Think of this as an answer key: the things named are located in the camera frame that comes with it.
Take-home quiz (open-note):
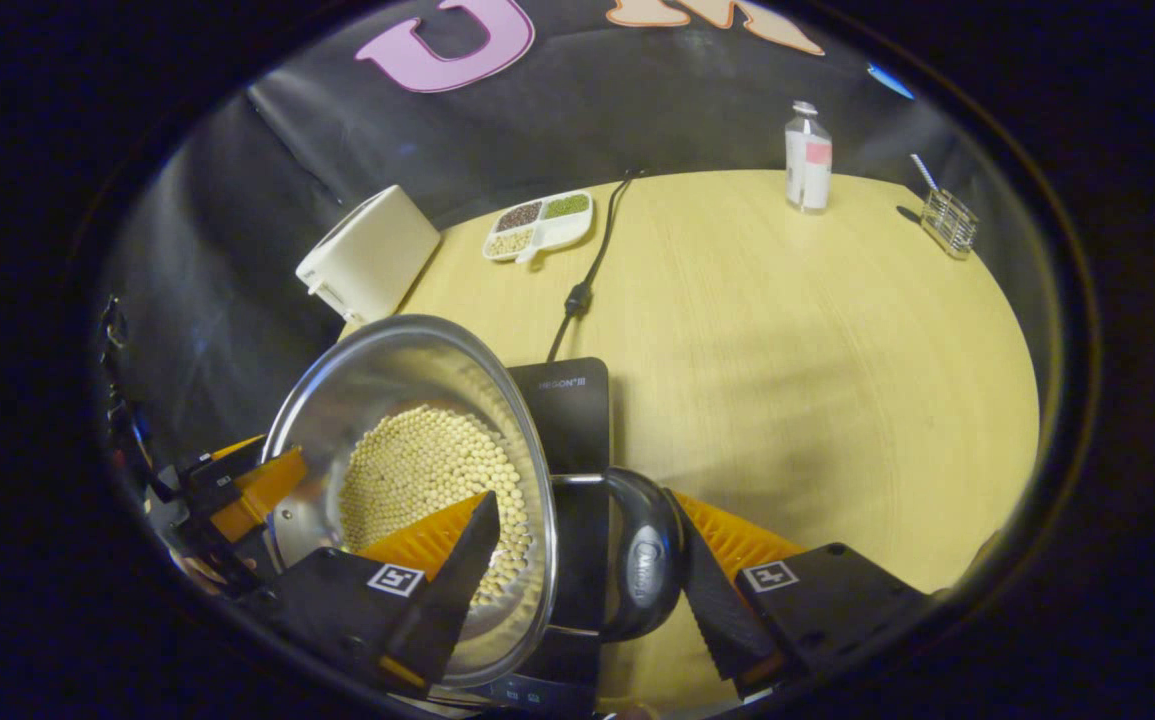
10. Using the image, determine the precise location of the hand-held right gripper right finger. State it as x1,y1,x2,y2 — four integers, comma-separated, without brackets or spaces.
665,488,938,701

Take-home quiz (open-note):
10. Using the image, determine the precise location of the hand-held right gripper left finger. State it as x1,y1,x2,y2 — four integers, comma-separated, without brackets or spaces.
235,490,502,696

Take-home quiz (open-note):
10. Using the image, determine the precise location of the steel pot with black handles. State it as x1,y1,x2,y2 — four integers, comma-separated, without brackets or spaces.
262,314,686,691

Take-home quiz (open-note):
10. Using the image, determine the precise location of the black induction cooktop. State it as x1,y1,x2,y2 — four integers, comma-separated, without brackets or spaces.
477,357,614,719

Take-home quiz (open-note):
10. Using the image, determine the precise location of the pile of yellow soybeans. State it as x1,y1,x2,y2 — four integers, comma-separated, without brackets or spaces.
337,404,535,611

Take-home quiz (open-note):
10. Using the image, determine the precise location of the white toaster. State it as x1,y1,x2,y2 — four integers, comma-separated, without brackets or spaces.
295,185,441,326

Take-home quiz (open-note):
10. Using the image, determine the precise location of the white divided dish of beans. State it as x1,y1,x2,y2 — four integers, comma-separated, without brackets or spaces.
482,190,595,266

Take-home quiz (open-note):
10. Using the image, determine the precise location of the clear bottle with pink label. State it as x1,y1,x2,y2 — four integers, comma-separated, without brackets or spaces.
785,100,833,215

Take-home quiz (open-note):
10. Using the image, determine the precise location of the black power cable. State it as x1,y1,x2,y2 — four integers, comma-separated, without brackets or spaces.
545,170,644,363

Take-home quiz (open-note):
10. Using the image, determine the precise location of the wire mesh holder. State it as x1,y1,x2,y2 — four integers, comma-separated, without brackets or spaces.
920,188,979,261

